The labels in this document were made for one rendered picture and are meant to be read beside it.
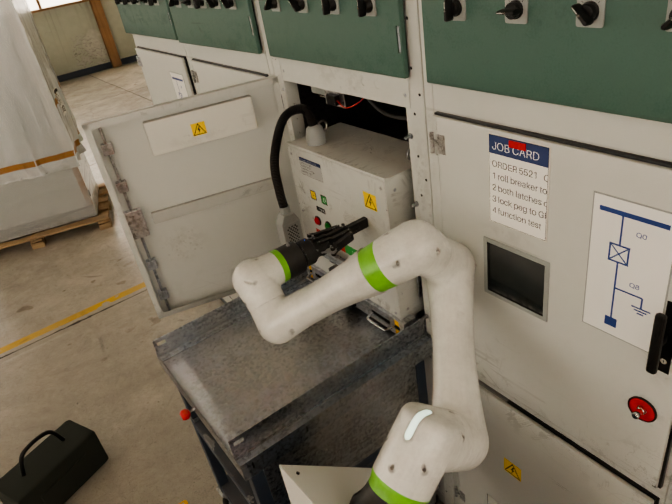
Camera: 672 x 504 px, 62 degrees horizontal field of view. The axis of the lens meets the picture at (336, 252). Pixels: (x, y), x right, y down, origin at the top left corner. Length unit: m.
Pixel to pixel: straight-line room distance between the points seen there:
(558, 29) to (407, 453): 0.81
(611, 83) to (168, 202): 1.43
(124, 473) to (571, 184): 2.33
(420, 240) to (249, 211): 0.97
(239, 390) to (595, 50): 1.27
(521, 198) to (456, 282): 0.25
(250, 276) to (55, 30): 11.33
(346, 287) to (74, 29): 11.59
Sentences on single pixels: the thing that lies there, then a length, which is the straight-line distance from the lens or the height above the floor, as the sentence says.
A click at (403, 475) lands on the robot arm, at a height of 1.08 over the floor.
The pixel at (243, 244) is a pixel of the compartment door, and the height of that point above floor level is 1.01.
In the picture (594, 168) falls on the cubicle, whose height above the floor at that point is 1.55.
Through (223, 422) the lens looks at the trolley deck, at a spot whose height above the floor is 0.85.
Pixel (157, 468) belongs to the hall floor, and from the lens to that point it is 2.84.
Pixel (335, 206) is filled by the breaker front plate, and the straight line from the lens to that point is 1.75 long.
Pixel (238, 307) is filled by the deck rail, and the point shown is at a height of 0.88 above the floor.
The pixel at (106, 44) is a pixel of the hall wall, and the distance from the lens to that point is 12.69.
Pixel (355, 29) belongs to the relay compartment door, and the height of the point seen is 1.75.
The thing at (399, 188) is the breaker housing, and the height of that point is 1.35.
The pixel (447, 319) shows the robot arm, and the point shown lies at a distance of 1.33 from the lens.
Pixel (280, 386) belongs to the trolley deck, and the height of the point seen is 0.85.
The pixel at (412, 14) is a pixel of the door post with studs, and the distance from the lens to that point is 1.35.
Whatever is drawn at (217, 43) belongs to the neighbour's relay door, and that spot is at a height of 1.67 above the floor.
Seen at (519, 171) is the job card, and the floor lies 1.50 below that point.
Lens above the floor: 2.01
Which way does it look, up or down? 31 degrees down
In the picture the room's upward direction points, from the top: 10 degrees counter-clockwise
